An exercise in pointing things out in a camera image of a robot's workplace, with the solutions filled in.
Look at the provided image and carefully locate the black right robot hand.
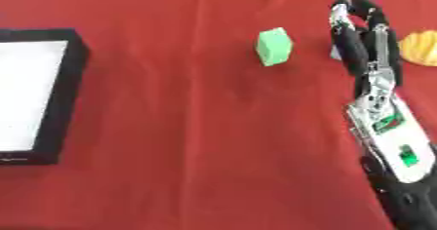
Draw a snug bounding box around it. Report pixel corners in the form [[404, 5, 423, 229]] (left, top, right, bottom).
[[328, 0, 405, 97]]

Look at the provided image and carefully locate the black box with white inside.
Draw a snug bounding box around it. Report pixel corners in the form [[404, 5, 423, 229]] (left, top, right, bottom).
[[0, 27, 93, 167]]

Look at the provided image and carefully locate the yellow ridged toy fruit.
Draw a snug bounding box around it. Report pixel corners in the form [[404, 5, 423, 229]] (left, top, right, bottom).
[[396, 29, 437, 67]]

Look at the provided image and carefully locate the green block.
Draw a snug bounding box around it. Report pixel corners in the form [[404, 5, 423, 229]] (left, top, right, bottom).
[[253, 26, 296, 67]]

